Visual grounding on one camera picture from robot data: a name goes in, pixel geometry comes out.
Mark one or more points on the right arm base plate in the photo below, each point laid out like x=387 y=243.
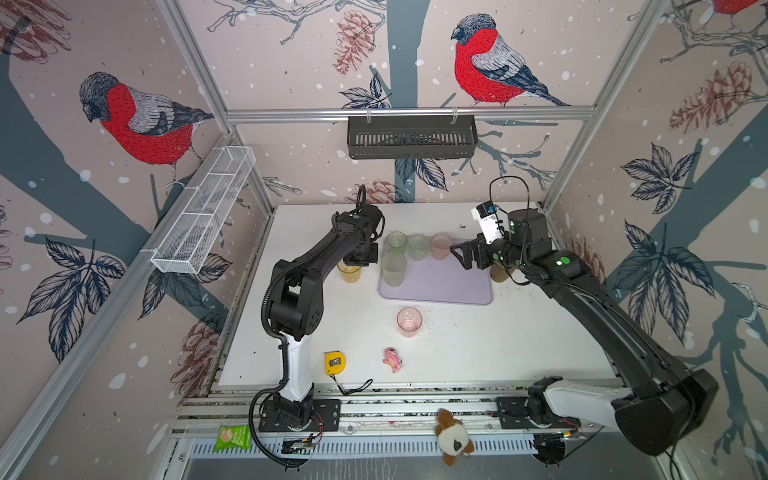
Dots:
x=514 y=413

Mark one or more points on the near brown textured cup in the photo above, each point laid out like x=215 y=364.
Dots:
x=498 y=274

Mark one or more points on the brown white plush toy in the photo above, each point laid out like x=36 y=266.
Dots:
x=452 y=437

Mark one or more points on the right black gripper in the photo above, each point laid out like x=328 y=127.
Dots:
x=481 y=248

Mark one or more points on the white wire mesh basket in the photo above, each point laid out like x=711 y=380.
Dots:
x=194 y=232

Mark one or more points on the pink plastic cup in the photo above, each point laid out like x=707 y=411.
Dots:
x=440 y=246
x=409 y=321

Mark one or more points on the green snack packet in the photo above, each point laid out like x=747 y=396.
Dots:
x=233 y=437

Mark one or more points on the black hanging wall basket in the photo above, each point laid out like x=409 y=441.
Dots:
x=412 y=137

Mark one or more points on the yellow plastic cup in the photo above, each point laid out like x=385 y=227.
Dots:
x=350 y=274

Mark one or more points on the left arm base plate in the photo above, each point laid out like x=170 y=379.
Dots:
x=281 y=415

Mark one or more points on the pale green plastic cup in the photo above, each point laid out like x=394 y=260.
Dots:
x=418 y=247

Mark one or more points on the lavender plastic tray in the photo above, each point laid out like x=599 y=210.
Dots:
x=442 y=281

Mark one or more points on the clear pale plastic cup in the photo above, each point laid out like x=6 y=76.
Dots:
x=394 y=266

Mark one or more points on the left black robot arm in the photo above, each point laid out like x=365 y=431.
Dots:
x=293 y=306

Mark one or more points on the small pink toy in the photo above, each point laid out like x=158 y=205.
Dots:
x=392 y=359

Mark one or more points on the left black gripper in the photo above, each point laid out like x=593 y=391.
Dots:
x=372 y=258

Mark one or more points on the bright green plastic cup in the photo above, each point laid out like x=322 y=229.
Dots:
x=396 y=241

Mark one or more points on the yellow tape measure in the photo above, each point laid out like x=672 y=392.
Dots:
x=335 y=363

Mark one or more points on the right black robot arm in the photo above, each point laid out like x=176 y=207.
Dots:
x=661 y=400

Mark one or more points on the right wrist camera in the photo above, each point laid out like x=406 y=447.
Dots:
x=486 y=214

